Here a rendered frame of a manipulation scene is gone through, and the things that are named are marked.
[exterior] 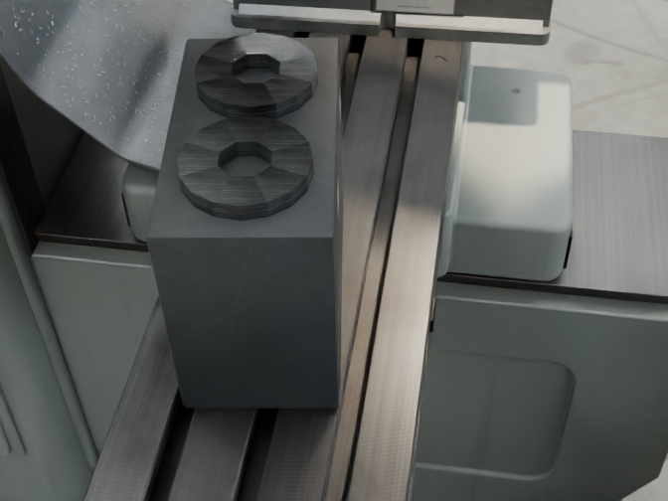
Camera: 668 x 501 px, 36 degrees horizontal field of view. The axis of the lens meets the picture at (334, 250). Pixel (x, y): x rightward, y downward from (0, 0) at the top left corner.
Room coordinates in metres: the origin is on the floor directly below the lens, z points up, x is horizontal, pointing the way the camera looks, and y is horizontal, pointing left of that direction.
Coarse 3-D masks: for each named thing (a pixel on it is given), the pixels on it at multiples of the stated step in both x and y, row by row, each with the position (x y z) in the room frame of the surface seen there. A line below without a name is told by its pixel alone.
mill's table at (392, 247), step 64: (384, 64) 0.89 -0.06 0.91; (448, 64) 0.89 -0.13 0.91; (384, 128) 0.78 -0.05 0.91; (448, 128) 0.78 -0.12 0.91; (384, 192) 0.72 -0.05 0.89; (384, 256) 0.63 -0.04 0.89; (384, 320) 0.54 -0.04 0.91; (128, 384) 0.48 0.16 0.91; (384, 384) 0.47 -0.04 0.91; (128, 448) 0.42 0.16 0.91; (192, 448) 0.42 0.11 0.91; (256, 448) 0.43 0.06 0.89; (320, 448) 0.42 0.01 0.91; (384, 448) 0.42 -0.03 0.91
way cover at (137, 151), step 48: (0, 0) 0.88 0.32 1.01; (48, 0) 0.94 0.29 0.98; (96, 0) 0.99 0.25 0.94; (144, 0) 1.05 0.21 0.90; (192, 0) 1.10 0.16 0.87; (0, 48) 0.83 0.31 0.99; (48, 48) 0.88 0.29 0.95; (96, 48) 0.93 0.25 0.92; (144, 48) 0.97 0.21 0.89; (48, 96) 0.83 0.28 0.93; (96, 96) 0.86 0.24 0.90; (144, 96) 0.90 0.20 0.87; (144, 144) 0.83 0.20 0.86
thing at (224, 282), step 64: (192, 64) 0.64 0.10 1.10; (256, 64) 0.63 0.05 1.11; (320, 64) 0.63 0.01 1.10; (192, 128) 0.56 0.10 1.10; (256, 128) 0.54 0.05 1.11; (320, 128) 0.56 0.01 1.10; (192, 192) 0.48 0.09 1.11; (256, 192) 0.48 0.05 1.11; (320, 192) 0.49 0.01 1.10; (192, 256) 0.45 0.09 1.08; (256, 256) 0.45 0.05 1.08; (320, 256) 0.45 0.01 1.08; (192, 320) 0.45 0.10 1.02; (256, 320) 0.45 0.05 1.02; (320, 320) 0.45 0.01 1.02; (192, 384) 0.46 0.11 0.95; (256, 384) 0.45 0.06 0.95; (320, 384) 0.45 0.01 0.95
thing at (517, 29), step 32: (256, 0) 0.98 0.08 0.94; (288, 0) 0.97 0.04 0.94; (320, 0) 0.96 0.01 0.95; (352, 0) 0.96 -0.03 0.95; (384, 0) 0.95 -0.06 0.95; (416, 0) 0.95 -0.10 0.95; (448, 0) 0.94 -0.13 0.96; (480, 0) 0.94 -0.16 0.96; (512, 0) 0.93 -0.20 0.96; (544, 0) 0.93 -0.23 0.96; (320, 32) 0.95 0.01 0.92; (352, 32) 0.95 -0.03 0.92; (416, 32) 0.93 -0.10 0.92; (448, 32) 0.93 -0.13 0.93; (480, 32) 0.92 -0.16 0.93; (512, 32) 0.92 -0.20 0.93; (544, 32) 0.92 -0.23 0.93
